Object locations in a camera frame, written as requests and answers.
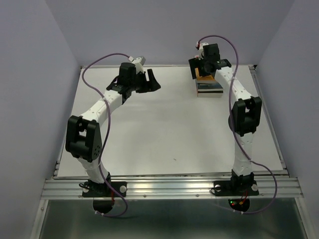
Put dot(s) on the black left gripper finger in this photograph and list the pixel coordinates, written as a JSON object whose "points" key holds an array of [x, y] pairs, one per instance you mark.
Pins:
{"points": [[152, 82], [147, 88]]}

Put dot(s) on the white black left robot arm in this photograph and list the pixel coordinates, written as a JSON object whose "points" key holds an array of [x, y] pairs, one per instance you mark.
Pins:
{"points": [[83, 137]]}

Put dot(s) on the Little Women floral book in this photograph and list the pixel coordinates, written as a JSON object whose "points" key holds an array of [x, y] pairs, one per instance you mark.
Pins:
{"points": [[206, 81]]}

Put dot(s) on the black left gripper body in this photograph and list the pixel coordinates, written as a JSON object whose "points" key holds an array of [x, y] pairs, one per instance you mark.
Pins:
{"points": [[141, 81]]}

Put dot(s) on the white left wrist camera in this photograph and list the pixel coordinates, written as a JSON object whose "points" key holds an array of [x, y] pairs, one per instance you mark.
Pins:
{"points": [[138, 62]]}

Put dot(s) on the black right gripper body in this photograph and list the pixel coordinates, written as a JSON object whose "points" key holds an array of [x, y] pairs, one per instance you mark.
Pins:
{"points": [[202, 67]]}

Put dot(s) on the Tale of Two Cities book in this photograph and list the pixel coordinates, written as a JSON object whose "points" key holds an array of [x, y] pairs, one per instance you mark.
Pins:
{"points": [[209, 94]]}

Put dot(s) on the aluminium front rail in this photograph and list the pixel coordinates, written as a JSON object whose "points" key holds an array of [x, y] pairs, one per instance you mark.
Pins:
{"points": [[161, 188]]}

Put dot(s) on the Huckleberry Finn orange book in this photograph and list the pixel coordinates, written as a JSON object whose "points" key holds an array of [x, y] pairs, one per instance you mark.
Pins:
{"points": [[198, 73]]}

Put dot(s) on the Nineteen Eighty Four blue book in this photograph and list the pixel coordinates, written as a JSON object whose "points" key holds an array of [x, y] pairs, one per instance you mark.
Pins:
{"points": [[209, 87]]}

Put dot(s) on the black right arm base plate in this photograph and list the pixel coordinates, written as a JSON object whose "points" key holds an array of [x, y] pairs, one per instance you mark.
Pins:
{"points": [[237, 193]]}

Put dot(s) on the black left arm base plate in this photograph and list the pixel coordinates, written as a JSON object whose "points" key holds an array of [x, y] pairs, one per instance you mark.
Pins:
{"points": [[104, 197]]}

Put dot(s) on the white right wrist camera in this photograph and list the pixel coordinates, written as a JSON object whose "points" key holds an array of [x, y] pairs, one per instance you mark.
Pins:
{"points": [[200, 51]]}

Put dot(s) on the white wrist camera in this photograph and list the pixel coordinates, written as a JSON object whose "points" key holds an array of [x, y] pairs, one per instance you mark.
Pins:
{"points": [[138, 62], [200, 51]]}

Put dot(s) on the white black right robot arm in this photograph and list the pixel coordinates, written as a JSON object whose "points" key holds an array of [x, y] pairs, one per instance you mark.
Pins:
{"points": [[244, 118]]}

